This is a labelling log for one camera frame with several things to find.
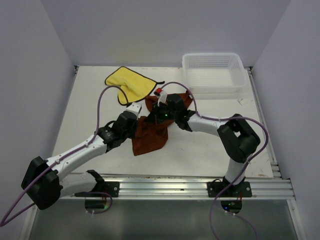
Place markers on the white perforated plastic basket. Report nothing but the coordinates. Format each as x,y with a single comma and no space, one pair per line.
214,73

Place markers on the aluminium right side rail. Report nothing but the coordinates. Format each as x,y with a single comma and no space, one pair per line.
270,151

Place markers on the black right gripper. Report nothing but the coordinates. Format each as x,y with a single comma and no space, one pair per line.
154,117

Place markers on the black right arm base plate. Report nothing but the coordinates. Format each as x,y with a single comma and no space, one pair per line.
241,190

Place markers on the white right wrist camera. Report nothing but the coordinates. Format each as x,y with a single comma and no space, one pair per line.
161,95

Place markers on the yellow microfiber towel black trim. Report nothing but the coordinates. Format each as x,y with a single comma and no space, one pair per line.
135,86

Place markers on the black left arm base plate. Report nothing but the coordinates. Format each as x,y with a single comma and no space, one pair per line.
109,187

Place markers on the brown microfiber towel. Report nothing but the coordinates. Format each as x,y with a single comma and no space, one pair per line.
149,137

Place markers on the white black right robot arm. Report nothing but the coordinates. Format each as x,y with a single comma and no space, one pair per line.
239,140

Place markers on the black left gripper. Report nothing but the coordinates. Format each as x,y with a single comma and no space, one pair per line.
132,135

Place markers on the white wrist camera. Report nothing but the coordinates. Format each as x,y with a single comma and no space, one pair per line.
161,95
134,108

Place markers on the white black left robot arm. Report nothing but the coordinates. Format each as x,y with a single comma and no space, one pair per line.
47,180

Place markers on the aluminium table edge rail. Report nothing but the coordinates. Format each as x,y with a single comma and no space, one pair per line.
139,187

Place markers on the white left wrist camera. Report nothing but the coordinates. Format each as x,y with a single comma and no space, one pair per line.
134,108

